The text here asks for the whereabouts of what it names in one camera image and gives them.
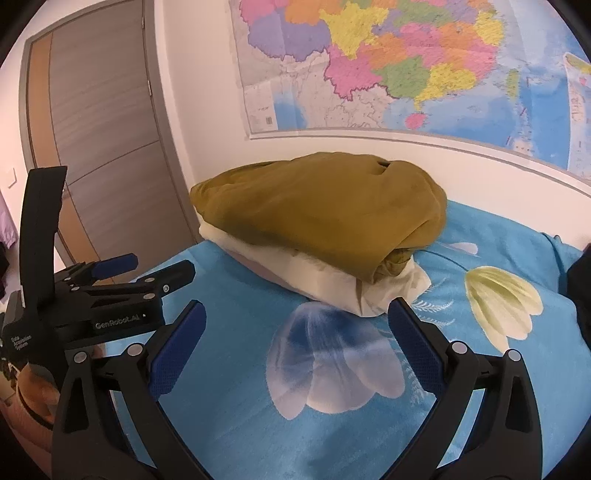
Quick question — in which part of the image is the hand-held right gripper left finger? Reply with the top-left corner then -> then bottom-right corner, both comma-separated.
51,300 -> 207,480

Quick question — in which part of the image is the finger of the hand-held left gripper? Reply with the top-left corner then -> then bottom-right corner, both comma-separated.
69,259 -> 197,302
55,253 -> 139,283

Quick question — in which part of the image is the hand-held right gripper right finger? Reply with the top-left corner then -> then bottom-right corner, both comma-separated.
388,298 -> 543,480

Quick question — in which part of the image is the olive brown garment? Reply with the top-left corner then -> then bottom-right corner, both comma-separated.
189,151 -> 448,283

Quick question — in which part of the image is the person's left hand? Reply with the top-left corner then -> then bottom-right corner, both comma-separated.
9,360 -> 63,430

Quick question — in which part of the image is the blue floral blanket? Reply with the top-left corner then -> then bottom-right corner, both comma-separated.
108,198 -> 591,480

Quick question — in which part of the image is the pink cloth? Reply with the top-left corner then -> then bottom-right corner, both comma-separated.
240,256 -> 287,289

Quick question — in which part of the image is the purple cloth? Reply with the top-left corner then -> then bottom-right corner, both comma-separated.
0,191 -> 19,259

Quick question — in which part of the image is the cream garment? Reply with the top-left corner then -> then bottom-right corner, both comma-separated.
198,224 -> 431,317

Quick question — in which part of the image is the grey wooden door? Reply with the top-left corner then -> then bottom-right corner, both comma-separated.
21,0 -> 204,287

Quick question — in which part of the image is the black garment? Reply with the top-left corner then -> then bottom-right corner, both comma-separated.
558,244 -> 591,319

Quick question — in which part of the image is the colourful wall map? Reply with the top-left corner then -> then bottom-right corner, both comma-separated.
228,0 -> 591,185

